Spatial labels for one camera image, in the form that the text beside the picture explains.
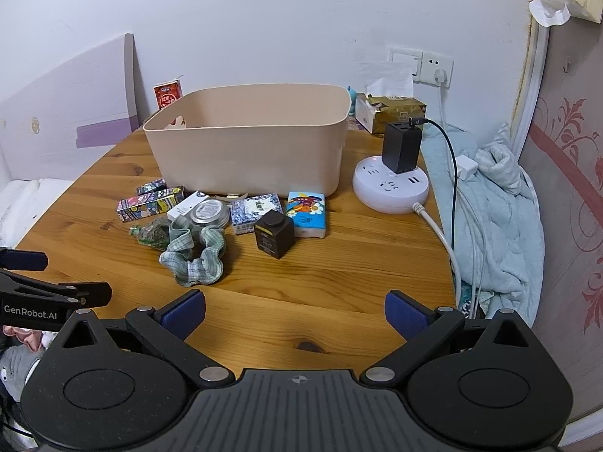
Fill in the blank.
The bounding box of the white plug with cable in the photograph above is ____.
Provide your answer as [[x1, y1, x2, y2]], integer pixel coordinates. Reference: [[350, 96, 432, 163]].
[[432, 69, 449, 128]]

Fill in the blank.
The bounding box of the white box with blue emblem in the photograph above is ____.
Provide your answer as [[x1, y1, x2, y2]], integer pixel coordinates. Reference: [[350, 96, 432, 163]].
[[167, 191, 210, 221]]

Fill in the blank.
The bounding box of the white wall switch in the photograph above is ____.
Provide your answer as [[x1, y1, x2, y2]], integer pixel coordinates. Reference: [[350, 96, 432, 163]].
[[387, 48, 423, 81]]

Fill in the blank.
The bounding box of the white power strip cable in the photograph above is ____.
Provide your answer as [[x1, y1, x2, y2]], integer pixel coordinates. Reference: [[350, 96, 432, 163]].
[[413, 202, 465, 312]]

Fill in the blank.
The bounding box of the black charger block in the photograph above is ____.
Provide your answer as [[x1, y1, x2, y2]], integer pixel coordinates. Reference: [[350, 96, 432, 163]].
[[381, 121, 423, 175]]

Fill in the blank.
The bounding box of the blue white patterned packet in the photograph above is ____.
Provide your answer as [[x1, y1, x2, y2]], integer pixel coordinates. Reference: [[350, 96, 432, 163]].
[[230, 194, 283, 235]]

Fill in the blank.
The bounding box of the white bedding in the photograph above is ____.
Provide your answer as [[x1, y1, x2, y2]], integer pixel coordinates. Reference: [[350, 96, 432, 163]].
[[0, 178, 71, 246]]

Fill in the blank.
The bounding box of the red and white carton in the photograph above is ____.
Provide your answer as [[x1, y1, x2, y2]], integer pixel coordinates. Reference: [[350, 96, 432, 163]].
[[153, 76, 184, 113]]

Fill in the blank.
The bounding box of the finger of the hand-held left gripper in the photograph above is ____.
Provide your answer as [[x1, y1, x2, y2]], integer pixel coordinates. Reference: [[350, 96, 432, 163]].
[[0, 247, 49, 273], [0, 270, 113, 310]]

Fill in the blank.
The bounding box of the small white charger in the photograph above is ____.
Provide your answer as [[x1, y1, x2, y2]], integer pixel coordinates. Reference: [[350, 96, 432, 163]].
[[455, 154, 479, 180]]

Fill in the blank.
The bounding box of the black cube box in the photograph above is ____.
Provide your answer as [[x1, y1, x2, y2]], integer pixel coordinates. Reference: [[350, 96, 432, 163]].
[[254, 209, 297, 260]]

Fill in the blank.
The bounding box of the long colourful patterned box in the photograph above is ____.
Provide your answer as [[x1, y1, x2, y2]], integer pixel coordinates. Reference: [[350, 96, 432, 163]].
[[117, 185, 185, 222]]

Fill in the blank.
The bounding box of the colourful cartoon tissue packet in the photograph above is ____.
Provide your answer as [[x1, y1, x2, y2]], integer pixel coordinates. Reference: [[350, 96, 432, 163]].
[[286, 191, 328, 238]]

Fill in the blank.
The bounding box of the brown gold tissue box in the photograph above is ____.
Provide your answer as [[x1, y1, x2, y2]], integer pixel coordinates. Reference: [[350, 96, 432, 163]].
[[354, 93, 427, 134]]

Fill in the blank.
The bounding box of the teal bed sheet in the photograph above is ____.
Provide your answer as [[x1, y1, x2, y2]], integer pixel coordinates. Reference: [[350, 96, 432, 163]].
[[419, 122, 486, 321]]

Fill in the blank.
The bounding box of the green crinkled packet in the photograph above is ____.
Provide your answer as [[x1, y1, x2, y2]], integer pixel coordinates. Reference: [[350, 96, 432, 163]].
[[129, 218, 173, 251]]

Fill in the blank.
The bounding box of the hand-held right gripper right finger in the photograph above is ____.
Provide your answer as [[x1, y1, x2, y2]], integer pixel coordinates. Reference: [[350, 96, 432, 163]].
[[359, 289, 540, 384]]

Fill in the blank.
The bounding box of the green plaid scrunchie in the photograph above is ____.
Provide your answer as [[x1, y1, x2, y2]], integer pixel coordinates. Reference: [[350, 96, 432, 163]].
[[159, 218, 226, 288]]

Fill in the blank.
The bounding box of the white round power strip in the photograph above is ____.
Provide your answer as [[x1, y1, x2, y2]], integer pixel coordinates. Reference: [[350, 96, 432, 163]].
[[353, 156, 430, 215]]

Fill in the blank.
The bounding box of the small colourful patterned box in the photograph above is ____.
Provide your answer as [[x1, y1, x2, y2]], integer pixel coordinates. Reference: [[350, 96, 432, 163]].
[[136, 178, 169, 195]]

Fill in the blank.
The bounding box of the round silver tin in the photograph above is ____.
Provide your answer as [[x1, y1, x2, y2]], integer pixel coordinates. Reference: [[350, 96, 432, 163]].
[[191, 200, 231, 228]]

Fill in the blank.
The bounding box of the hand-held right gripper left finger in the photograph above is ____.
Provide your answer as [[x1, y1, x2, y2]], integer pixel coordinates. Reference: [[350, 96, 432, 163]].
[[59, 289, 236, 387]]

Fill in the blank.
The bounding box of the pink soft item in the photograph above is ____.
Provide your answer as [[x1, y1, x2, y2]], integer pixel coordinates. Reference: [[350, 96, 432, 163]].
[[2, 325, 57, 352]]

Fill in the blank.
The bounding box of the grey plush toy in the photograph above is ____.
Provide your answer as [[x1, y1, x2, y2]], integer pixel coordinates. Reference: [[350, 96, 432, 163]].
[[0, 346, 45, 417]]

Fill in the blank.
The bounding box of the black charger cable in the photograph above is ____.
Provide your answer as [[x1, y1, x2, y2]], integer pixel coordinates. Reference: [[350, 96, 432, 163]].
[[408, 117, 461, 264]]

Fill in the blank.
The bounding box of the light blue blanket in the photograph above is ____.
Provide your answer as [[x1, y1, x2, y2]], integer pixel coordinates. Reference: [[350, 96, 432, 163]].
[[452, 122, 547, 330]]

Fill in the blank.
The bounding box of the white wall outlet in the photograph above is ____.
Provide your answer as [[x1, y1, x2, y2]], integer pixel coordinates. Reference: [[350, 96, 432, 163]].
[[417, 52, 454, 88]]

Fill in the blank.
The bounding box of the beige plastic storage bin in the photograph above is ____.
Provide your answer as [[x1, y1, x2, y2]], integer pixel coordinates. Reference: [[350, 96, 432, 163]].
[[142, 85, 350, 197]]

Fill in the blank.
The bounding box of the pale lavender leaning panel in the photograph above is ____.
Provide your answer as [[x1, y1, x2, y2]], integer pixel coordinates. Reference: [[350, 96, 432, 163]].
[[0, 33, 143, 182]]

